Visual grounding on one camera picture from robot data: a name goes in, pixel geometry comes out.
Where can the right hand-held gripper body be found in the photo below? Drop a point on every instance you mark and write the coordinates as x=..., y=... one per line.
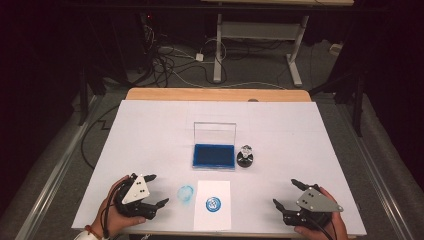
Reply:
x=315, y=203

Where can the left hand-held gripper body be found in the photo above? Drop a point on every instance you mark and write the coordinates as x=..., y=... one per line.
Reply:
x=135, y=193

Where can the black round stamp cap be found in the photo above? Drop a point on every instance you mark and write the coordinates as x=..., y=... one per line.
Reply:
x=245, y=163

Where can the blue ink pad clear case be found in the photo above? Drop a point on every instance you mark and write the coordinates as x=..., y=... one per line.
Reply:
x=214, y=155

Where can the person's right hand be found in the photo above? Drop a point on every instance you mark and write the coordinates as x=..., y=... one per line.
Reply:
x=336, y=226

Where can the person's left hand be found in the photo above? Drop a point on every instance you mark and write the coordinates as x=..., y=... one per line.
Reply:
x=111, y=220

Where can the small white paper sheet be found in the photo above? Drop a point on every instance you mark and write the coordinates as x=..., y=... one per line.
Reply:
x=208, y=190

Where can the wooden table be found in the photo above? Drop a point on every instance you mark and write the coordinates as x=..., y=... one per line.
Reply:
x=186, y=94

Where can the black metal stand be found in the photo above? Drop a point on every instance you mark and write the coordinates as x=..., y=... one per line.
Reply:
x=357, y=106
x=83, y=100

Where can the white power adapter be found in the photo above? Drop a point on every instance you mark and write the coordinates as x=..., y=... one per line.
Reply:
x=199, y=57

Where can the aluminium floor rail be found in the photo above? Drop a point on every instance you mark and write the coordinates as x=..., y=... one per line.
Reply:
x=50, y=186
x=376, y=186

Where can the white metal desk frame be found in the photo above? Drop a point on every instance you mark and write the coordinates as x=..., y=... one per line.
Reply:
x=258, y=30

